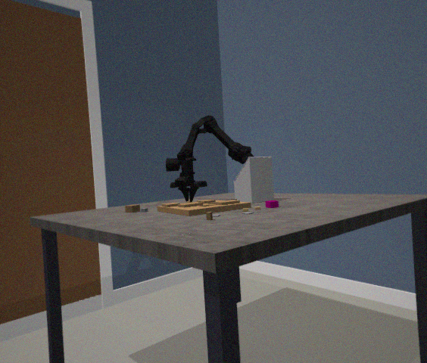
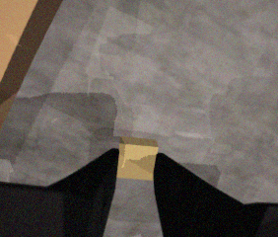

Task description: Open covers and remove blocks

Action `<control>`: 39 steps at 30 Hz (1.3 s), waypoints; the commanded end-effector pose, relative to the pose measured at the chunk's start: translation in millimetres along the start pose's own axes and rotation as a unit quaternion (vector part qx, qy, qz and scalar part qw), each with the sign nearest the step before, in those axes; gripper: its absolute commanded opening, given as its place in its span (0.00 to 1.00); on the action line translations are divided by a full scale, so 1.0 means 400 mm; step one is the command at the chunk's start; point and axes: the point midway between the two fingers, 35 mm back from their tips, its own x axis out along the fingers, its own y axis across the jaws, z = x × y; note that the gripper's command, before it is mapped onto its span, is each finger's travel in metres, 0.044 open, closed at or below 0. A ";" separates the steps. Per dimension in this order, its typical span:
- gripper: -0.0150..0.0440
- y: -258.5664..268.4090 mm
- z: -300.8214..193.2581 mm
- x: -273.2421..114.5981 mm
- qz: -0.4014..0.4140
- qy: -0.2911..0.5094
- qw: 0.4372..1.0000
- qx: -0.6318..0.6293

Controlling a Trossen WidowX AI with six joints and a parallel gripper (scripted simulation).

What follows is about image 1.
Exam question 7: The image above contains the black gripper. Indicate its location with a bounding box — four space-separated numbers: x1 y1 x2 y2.
170 170 207 202

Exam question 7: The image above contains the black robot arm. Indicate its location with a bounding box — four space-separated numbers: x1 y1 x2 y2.
166 116 253 187

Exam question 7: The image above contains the magenta cube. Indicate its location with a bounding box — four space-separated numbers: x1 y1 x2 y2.
266 200 279 208

